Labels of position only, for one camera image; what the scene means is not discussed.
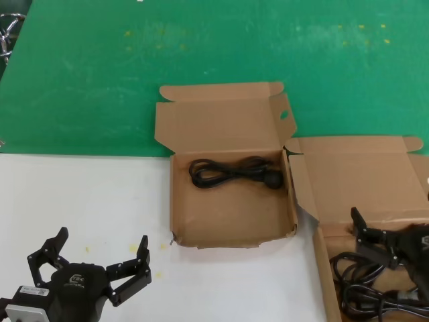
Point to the chrome metal frame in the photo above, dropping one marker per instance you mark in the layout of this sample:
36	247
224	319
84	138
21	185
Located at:
10	27

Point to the green felt mat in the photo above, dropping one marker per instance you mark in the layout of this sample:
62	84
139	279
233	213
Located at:
83	84

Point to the torn-corner brown cardboard box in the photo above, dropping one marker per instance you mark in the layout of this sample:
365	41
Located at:
228	214

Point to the brown cardboard mailer box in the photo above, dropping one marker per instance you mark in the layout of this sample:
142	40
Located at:
352	181

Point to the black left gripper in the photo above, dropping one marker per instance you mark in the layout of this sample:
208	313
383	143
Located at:
77	292

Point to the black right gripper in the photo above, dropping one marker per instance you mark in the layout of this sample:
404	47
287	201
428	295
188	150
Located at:
417	255

